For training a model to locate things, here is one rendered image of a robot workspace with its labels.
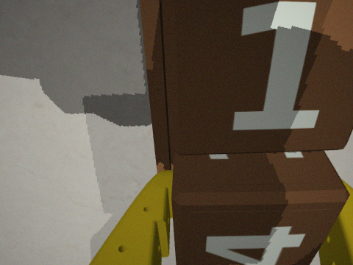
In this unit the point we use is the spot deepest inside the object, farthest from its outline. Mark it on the brown calendar cube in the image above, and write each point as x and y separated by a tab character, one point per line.
273	208
257	76

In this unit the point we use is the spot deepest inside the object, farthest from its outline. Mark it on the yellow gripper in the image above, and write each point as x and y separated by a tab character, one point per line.
142	236

